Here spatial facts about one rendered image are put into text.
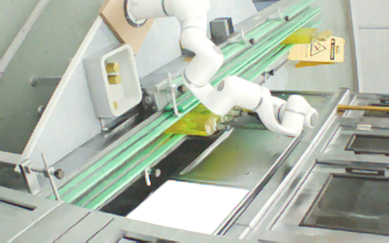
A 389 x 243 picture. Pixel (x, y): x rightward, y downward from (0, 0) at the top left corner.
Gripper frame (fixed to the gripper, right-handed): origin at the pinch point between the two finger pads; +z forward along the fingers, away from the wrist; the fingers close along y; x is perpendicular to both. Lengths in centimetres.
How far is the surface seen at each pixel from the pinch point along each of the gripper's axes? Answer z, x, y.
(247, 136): 4.6, 0.6, -12.5
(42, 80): 100, 35, 14
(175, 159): 23.1, 22.7, -16.2
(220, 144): 9.7, 10.2, -12.6
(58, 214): -39, 102, 22
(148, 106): 24.9, 28.5, 8.1
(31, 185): 7, 90, 9
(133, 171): 8, 53, -3
